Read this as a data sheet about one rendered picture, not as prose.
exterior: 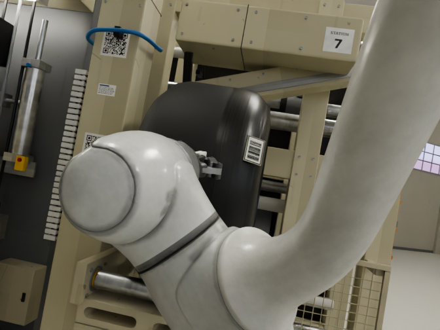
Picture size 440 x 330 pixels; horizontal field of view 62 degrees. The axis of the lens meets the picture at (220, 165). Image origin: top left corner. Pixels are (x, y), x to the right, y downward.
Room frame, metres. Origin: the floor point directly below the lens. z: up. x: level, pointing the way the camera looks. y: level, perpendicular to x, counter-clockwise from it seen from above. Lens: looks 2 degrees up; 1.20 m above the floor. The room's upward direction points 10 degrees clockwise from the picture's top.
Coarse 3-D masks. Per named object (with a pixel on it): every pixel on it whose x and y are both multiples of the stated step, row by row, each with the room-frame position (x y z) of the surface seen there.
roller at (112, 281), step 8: (96, 272) 0.90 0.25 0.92; (104, 272) 0.90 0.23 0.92; (112, 272) 0.91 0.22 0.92; (96, 280) 0.89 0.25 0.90; (104, 280) 0.89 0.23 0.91; (112, 280) 0.88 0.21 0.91; (120, 280) 0.88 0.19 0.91; (128, 280) 0.89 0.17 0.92; (136, 280) 0.89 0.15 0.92; (96, 288) 0.90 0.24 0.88; (104, 288) 0.89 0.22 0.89; (112, 288) 0.88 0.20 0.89; (120, 288) 0.88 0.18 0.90; (128, 288) 0.88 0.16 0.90; (136, 288) 0.87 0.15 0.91; (144, 288) 0.87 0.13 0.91; (136, 296) 0.88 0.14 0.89; (144, 296) 0.87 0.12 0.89
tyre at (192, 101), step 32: (160, 96) 0.88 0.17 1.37; (192, 96) 0.84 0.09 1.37; (224, 96) 0.85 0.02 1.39; (256, 96) 0.89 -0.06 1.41; (160, 128) 0.78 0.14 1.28; (192, 128) 0.78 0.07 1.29; (224, 128) 0.77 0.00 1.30; (256, 128) 0.80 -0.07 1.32; (224, 160) 0.74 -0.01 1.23; (224, 192) 0.74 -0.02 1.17; (256, 192) 0.79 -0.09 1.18
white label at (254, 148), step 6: (252, 138) 0.77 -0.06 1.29; (246, 144) 0.76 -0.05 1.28; (252, 144) 0.77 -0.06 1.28; (258, 144) 0.77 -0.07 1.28; (264, 144) 0.77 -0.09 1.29; (246, 150) 0.76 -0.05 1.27; (252, 150) 0.76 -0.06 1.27; (258, 150) 0.77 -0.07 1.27; (246, 156) 0.75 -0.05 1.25; (252, 156) 0.76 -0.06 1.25; (258, 156) 0.76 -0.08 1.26; (252, 162) 0.75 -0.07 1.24; (258, 162) 0.76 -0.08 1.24
